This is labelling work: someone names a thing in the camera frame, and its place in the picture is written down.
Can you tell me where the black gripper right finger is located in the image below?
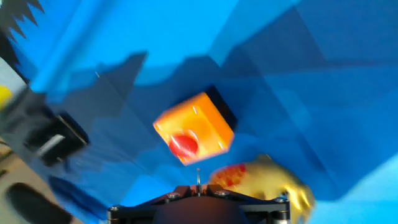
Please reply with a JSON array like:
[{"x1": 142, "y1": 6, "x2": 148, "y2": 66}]
[{"x1": 200, "y1": 184, "x2": 292, "y2": 224}]

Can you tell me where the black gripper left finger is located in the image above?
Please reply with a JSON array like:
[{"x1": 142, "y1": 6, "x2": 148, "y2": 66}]
[{"x1": 107, "y1": 185, "x2": 200, "y2": 224}]

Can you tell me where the gold piggy bank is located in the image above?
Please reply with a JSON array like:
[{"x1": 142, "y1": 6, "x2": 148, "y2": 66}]
[{"x1": 207, "y1": 154, "x2": 317, "y2": 224}]

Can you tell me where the orange box with red button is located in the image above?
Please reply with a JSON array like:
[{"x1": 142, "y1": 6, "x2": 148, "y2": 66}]
[{"x1": 152, "y1": 85, "x2": 239, "y2": 166}]

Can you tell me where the blue mountain print cloth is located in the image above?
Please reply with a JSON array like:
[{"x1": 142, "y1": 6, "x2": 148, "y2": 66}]
[{"x1": 0, "y1": 0, "x2": 398, "y2": 224}]

